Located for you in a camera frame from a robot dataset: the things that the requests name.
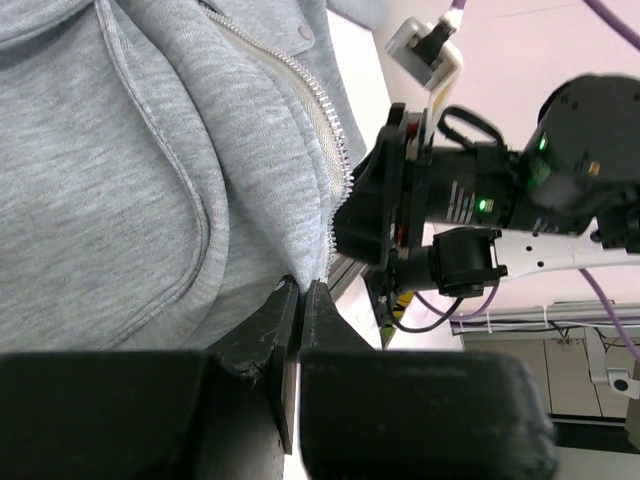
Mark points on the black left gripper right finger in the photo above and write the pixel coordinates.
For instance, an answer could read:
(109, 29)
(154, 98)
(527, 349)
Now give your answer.
(377, 414)

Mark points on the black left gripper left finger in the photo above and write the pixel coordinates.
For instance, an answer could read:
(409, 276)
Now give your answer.
(224, 412)

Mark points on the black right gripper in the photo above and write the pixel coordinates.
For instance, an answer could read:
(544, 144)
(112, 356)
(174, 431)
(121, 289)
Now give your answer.
(471, 186)

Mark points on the grey zip-up jacket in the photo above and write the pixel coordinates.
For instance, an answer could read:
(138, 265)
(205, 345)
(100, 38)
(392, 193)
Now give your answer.
(165, 163)

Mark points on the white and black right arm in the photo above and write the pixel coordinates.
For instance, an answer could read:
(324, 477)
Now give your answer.
(578, 204)

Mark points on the aluminium table edge rail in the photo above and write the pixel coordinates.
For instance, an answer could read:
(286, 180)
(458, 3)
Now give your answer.
(343, 273)

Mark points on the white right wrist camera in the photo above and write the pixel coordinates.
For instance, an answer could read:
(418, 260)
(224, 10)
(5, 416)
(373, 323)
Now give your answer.
(427, 54)

